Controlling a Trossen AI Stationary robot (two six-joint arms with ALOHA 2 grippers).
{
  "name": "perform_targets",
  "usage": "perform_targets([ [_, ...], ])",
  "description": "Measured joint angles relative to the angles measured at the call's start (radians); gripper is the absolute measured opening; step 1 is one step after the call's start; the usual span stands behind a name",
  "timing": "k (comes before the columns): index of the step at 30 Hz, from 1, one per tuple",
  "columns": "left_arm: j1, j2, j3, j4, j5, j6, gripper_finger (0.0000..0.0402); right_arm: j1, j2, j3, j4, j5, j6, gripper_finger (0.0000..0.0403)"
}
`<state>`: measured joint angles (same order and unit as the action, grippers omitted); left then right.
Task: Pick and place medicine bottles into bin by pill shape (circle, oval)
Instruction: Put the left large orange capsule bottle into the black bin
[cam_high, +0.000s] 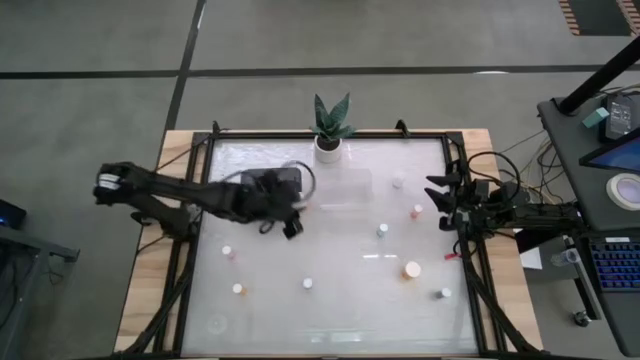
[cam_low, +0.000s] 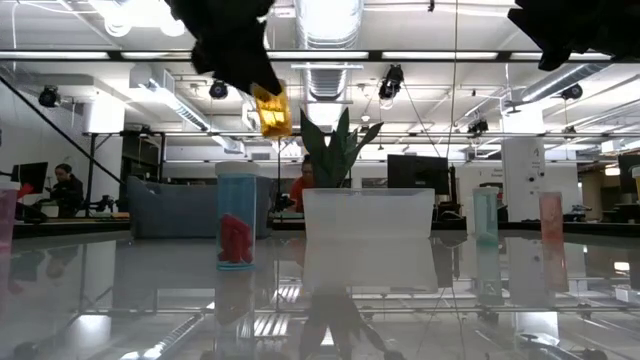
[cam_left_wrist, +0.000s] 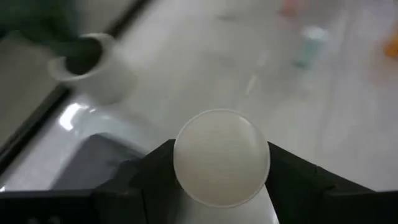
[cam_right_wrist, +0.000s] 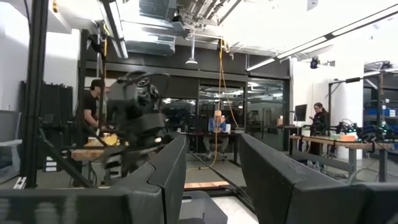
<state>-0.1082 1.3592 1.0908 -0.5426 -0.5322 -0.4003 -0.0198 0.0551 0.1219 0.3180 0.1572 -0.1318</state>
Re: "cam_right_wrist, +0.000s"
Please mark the dark office desk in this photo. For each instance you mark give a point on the dark office desk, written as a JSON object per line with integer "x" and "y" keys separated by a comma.
{"x": 202, "y": 134}

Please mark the person standing by monitor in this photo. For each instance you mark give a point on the person standing by monitor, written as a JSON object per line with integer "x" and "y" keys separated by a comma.
{"x": 318, "y": 121}

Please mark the grey plastic bin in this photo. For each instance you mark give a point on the grey plastic bin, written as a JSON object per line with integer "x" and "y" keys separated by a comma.
{"x": 202, "y": 208}

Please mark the person seated at desk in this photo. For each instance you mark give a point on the person seated at desk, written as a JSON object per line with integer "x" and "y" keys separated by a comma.
{"x": 216, "y": 124}

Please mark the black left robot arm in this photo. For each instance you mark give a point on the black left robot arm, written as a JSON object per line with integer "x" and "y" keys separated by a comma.
{"x": 136, "y": 124}

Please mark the black ceiling spotlight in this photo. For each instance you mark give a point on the black ceiling spotlight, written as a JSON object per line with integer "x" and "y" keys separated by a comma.
{"x": 314, "y": 63}

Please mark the black computer monitor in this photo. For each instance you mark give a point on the black computer monitor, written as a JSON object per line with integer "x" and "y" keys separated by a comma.
{"x": 300, "y": 112}

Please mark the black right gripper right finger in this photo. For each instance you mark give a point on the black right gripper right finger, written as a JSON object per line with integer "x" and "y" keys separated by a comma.
{"x": 267, "y": 186}

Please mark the white office chair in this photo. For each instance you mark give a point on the white office chair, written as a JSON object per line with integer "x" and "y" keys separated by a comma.
{"x": 9, "y": 140}

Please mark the small wooden workbench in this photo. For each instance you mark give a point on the small wooden workbench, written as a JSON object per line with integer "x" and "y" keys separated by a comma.
{"x": 87, "y": 153}

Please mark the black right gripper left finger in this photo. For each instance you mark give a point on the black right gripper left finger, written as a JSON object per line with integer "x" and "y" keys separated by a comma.
{"x": 164, "y": 186}

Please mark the person standing at workbench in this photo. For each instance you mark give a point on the person standing at workbench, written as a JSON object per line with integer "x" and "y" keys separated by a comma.
{"x": 90, "y": 109}

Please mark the orange flat box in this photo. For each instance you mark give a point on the orange flat box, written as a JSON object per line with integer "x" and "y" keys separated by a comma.
{"x": 343, "y": 137}

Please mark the long wooden workbench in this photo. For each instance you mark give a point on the long wooden workbench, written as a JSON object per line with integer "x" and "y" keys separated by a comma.
{"x": 342, "y": 143}

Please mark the white pendant lamp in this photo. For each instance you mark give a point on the white pendant lamp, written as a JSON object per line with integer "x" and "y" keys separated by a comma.
{"x": 191, "y": 60}

